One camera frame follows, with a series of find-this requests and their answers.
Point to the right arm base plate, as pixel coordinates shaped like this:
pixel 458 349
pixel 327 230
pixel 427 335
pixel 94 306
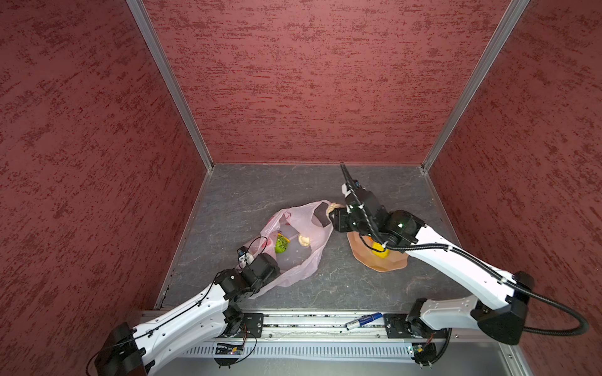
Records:
pixel 398 325

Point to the right small circuit board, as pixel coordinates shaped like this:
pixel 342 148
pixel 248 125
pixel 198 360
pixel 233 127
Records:
pixel 424 355

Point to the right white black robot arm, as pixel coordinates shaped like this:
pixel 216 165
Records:
pixel 492 307

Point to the fake green fruit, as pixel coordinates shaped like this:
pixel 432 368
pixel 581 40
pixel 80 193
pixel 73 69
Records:
pixel 281 244

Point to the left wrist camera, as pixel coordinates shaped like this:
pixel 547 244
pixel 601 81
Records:
pixel 245 257

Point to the small circuit board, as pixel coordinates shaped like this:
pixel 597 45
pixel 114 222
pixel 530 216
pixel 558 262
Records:
pixel 424 355
pixel 224 349

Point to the left small circuit board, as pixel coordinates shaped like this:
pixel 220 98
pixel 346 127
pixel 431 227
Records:
pixel 224 349

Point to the aluminium corner post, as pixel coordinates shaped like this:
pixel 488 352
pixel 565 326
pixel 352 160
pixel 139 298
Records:
pixel 143 21
pixel 503 30

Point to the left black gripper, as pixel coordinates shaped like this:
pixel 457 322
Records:
pixel 276 273

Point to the blue white marker pen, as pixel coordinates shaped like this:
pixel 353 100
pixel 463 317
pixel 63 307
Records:
pixel 362 321

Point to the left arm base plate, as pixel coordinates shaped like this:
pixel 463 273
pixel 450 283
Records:
pixel 251 325

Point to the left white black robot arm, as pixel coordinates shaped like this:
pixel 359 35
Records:
pixel 214 312

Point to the pink faceted plastic bowl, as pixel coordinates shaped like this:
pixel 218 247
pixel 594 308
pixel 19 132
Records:
pixel 374 256

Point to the aluminium front rail frame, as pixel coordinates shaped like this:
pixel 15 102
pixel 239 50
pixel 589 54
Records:
pixel 308 335

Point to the right aluminium corner post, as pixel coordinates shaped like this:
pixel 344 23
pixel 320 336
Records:
pixel 503 30

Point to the left aluminium corner post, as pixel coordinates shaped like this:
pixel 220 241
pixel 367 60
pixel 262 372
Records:
pixel 143 21

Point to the fake beige peach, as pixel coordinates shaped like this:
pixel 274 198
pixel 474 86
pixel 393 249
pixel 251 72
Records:
pixel 304 241

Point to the pink translucent plastic bag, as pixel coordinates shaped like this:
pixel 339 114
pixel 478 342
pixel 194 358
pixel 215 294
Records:
pixel 298 262

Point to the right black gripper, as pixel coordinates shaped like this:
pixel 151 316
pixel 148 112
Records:
pixel 340 221

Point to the fake yellow lemon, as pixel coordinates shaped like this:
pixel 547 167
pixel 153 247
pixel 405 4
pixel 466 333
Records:
pixel 379 250

